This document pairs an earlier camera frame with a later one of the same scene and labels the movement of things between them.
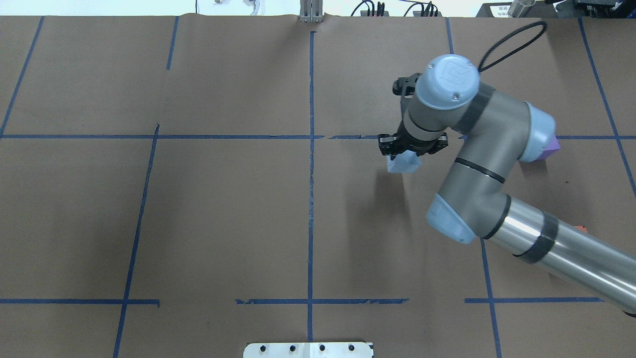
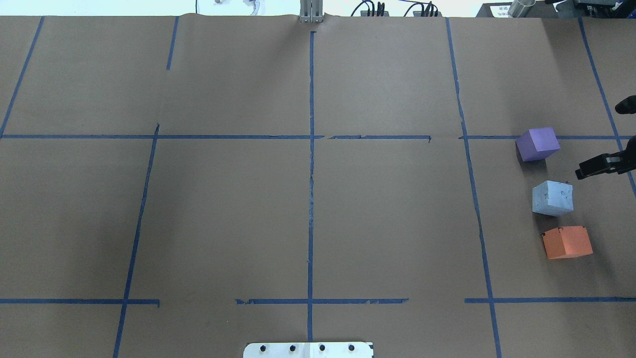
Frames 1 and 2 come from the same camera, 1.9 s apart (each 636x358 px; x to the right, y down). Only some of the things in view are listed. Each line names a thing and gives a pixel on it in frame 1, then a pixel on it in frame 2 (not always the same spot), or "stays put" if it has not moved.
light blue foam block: (407, 162) -> (552, 198)
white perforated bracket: (308, 350) stays put
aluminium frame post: (311, 11) stays put
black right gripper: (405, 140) -> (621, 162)
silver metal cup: (519, 8) stays put
